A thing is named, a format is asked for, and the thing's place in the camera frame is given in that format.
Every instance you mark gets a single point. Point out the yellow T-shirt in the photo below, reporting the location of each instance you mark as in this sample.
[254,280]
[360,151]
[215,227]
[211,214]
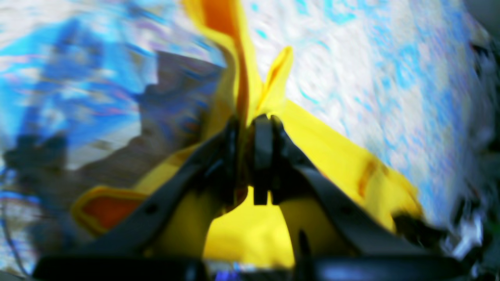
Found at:
[257,235]

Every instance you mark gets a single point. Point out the blue patterned tablecloth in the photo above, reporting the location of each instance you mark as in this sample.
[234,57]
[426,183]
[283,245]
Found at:
[130,82]

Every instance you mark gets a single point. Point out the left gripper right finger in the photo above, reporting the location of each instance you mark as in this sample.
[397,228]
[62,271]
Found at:
[322,220]

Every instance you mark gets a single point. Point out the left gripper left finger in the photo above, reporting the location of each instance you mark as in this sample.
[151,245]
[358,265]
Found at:
[175,219]

